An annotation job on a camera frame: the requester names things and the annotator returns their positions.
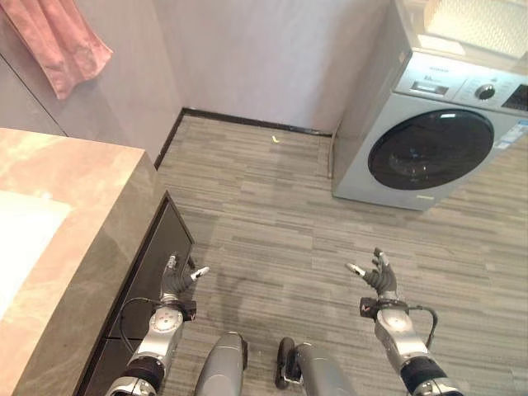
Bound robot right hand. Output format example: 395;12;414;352
345;247;398;299

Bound silver robot left leg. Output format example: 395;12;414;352
194;331;248;396

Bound silver front-load washing machine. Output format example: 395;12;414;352
332;0;528;212

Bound dark robot right foot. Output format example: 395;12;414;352
274;337;302;389

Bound black cabinet door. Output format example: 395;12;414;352
78;191;196;396

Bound silver robot right leg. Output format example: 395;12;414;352
293;341;354;396

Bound marble sink counter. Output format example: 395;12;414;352
0;127;162;396

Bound white sink basin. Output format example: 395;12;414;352
0;190;75;322

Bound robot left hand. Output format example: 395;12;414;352
159;253;210;299

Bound grey washing machine hose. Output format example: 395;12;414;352
327;119;340;180

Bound silver robot leg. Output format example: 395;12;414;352
194;331;248;396
293;341;354;396

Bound pink hanging towel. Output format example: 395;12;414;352
0;0;115;101

